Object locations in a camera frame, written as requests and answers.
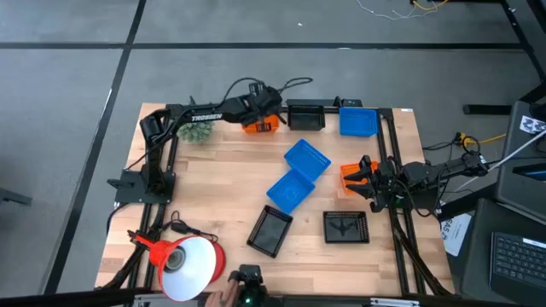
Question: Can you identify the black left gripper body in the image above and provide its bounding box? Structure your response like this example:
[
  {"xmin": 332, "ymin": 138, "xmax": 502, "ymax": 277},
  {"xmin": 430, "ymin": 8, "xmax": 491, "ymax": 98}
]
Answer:
[{"xmin": 243, "ymin": 84, "xmax": 283, "ymax": 125}]

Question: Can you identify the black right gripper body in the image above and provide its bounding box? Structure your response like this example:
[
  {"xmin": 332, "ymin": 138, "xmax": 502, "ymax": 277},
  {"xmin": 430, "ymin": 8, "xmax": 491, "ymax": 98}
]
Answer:
[{"xmin": 369, "ymin": 159, "xmax": 403, "ymax": 213}]

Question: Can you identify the orange plastic basket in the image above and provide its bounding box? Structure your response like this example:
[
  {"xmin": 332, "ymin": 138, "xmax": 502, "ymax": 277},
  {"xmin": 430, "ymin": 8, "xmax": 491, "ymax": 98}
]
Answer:
[
  {"xmin": 241, "ymin": 114, "xmax": 281, "ymax": 135},
  {"xmin": 340, "ymin": 160, "xmax": 380, "ymax": 196}
]

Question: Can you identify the black plastic basket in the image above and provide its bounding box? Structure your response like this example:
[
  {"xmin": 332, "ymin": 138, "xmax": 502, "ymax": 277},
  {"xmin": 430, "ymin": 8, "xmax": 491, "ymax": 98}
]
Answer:
[
  {"xmin": 287, "ymin": 104, "xmax": 327, "ymax": 132},
  {"xmin": 246, "ymin": 204, "xmax": 294, "ymax": 259},
  {"xmin": 322, "ymin": 210, "xmax": 371, "ymax": 245}
]

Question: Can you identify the blue plastic basket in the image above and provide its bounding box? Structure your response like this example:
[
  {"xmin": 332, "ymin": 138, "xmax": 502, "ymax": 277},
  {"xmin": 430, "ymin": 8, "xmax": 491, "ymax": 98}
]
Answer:
[
  {"xmin": 265, "ymin": 168, "xmax": 317, "ymax": 216},
  {"xmin": 283, "ymin": 138, "xmax": 333, "ymax": 183},
  {"xmin": 339, "ymin": 107, "xmax": 380, "ymax": 138}
]

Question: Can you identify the small green potted plant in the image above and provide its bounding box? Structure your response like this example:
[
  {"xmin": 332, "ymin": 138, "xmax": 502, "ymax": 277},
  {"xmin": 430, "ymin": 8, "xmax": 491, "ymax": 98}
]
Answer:
[{"xmin": 176, "ymin": 120, "xmax": 216, "ymax": 144}]

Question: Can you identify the white printed paper sheet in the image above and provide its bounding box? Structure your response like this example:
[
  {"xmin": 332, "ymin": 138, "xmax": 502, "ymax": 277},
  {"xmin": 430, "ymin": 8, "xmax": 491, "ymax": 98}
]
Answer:
[{"xmin": 440, "ymin": 212, "xmax": 473, "ymax": 258}]

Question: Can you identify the white rod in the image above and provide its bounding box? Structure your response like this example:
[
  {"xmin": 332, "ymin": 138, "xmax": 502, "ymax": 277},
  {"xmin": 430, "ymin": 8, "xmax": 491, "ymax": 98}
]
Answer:
[{"xmin": 451, "ymin": 129, "xmax": 546, "ymax": 194}]

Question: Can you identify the black floor bar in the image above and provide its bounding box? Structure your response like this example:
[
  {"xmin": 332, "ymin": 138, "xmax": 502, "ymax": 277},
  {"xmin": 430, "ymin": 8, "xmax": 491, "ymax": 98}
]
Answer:
[{"xmin": 462, "ymin": 103, "xmax": 514, "ymax": 116}]

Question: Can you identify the dark grey equipment case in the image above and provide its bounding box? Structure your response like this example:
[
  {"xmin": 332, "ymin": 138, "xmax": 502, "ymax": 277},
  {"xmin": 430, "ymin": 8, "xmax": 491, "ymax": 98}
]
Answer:
[{"xmin": 494, "ymin": 101, "xmax": 546, "ymax": 225}]

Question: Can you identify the black laptop keyboard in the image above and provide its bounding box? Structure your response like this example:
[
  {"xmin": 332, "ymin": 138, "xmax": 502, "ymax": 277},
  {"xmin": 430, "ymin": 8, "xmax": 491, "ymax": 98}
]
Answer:
[{"xmin": 488, "ymin": 231, "xmax": 546, "ymax": 306}]

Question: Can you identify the black and white marker tag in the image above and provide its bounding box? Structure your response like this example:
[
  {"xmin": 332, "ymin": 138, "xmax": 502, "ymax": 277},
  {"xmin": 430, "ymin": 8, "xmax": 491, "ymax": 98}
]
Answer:
[{"xmin": 518, "ymin": 114, "xmax": 546, "ymax": 136}]

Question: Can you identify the red desk lamp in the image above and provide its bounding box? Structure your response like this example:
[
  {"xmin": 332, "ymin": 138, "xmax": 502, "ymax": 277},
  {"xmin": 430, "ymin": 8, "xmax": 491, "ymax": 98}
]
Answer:
[{"xmin": 127, "ymin": 229, "xmax": 227, "ymax": 303}]

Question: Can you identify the black power adapter with cable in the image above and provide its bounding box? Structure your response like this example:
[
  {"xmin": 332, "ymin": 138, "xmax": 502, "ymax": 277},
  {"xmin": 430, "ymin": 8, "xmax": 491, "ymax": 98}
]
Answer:
[{"xmin": 163, "ymin": 210, "xmax": 219, "ymax": 244}]

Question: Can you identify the black table-level camera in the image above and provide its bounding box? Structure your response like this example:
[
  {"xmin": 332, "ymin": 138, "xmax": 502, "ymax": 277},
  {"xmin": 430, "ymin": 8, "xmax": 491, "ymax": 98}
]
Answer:
[{"xmin": 228, "ymin": 264, "xmax": 268, "ymax": 307}]

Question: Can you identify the white floor cable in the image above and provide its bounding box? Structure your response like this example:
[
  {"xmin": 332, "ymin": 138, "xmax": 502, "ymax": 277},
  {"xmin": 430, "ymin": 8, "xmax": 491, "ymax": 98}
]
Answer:
[{"xmin": 355, "ymin": 0, "xmax": 427, "ymax": 21}]

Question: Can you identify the yellow floor cable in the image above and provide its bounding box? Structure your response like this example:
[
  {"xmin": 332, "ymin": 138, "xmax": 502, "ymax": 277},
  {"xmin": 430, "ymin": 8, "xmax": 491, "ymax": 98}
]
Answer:
[{"xmin": 411, "ymin": 0, "xmax": 450, "ymax": 12}]

